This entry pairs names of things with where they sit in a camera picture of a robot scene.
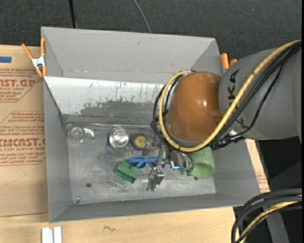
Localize clear glass mug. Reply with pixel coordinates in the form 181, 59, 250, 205
66, 125, 95, 144

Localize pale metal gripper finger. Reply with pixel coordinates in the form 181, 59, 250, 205
152, 168, 166, 192
147, 168, 160, 192

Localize black cylinder on white bracket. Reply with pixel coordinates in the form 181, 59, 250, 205
210, 129, 245, 150

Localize blue sunglasses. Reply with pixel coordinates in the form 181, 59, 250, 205
128, 156, 165, 170

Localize light green cup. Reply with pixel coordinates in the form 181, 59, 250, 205
189, 147, 216, 179

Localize shiny silver metal cup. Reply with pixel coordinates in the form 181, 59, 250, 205
107, 127, 130, 150

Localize clear glass thing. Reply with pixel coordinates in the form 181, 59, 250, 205
145, 135, 163, 152

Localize yellow and black round thing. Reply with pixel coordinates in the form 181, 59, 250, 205
131, 134, 146, 151

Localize grey metal bin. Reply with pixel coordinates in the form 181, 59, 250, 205
40, 26, 264, 224

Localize dark green toy block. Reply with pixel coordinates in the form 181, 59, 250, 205
113, 160, 139, 184

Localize brown cardboard board red print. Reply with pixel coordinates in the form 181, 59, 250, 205
0, 44, 271, 219

